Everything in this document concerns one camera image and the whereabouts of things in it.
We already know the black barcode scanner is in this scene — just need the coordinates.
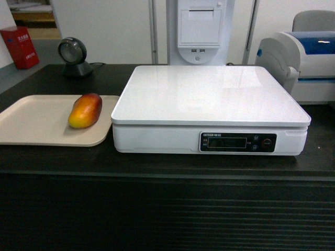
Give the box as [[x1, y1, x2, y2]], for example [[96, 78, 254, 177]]
[[58, 37, 93, 78]]

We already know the grey chair back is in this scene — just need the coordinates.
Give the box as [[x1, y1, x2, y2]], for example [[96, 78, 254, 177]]
[[292, 10, 334, 31]]

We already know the white blue label printer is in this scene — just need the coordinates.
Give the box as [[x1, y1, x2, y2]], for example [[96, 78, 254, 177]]
[[255, 31, 334, 104]]

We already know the red fire extinguisher box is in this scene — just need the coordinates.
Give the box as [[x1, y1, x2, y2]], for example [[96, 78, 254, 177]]
[[1, 26, 39, 70]]

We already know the white receipt printer kiosk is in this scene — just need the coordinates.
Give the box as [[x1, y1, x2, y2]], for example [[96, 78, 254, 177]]
[[166, 0, 235, 65]]

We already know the dark red yellow mango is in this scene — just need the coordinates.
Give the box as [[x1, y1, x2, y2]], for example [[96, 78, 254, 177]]
[[68, 93, 103, 129]]

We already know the beige plastic tray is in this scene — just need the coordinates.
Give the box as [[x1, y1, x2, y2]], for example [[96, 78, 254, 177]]
[[1, 95, 119, 147]]

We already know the white digital scale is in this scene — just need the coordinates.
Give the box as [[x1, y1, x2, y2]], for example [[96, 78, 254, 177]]
[[111, 66, 311, 156]]

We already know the black scanner cable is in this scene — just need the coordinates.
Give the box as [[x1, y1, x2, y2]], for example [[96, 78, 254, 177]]
[[88, 62, 108, 71]]

